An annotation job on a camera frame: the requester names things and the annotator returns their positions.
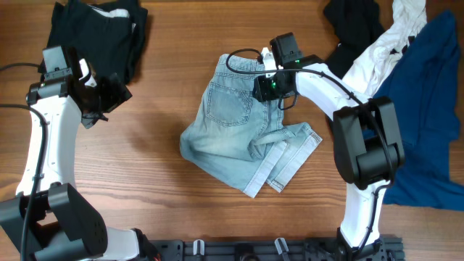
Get white crumpled shirt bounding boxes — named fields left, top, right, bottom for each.
left=342, top=0, right=427, bottom=96

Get folded black garment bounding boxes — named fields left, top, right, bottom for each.
left=47, top=0, right=148, bottom=83

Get black mounting rail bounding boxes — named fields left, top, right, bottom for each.
left=144, top=237, right=405, bottom=261

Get dark blue shirt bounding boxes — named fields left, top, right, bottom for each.
left=375, top=11, right=463, bottom=211

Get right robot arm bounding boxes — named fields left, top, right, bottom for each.
left=253, top=33, right=405, bottom=260

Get black crumpled garment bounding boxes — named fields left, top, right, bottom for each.
left=323, top=0, right=385, bottom=78

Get light blue denim shorts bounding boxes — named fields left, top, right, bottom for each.
left=180, top=54, right=322, bottom=198

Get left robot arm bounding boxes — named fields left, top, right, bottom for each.
left=1, top=46, right=144, bottom=260

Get left black cable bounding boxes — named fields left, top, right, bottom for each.
left=0, top=62, right=50, bottom=261

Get black cable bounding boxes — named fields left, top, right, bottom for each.
left=0, top=62, right=50, bottom=261
left=225, top=48, right=396, bottom=254

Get right black cable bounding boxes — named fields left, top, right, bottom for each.
left=225, top=48, right=396, bottom=254

